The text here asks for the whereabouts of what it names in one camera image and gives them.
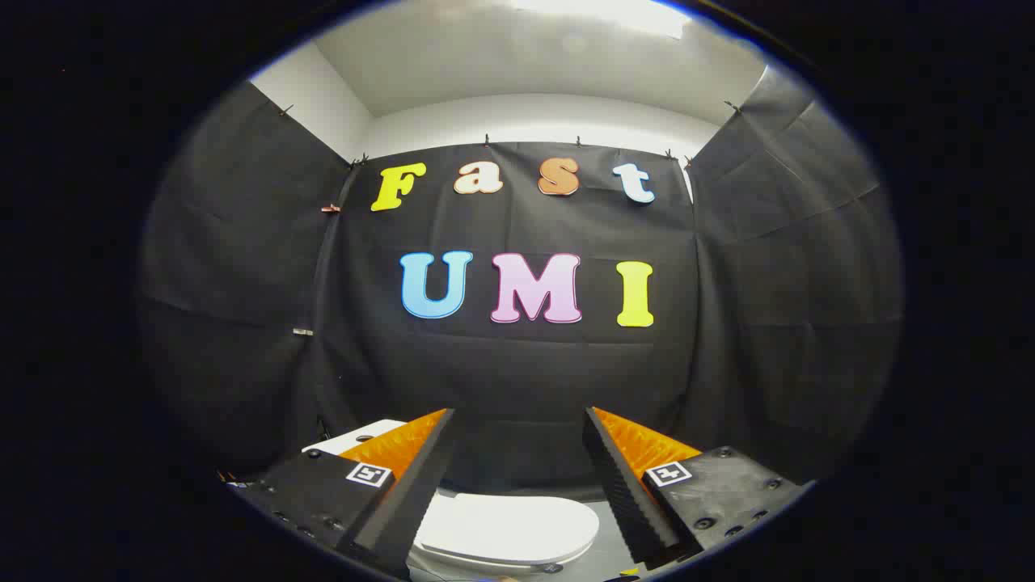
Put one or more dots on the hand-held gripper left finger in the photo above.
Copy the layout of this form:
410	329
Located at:
420	485

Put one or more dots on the white toilet seat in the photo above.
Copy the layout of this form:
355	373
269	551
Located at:
493	563

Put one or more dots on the ceiling light panel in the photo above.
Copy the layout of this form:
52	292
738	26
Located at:
614	12

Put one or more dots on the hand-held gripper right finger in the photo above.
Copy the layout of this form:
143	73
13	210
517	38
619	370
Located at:
618	485

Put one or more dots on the black backdrop cloth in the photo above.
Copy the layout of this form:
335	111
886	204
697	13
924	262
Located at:
517	364

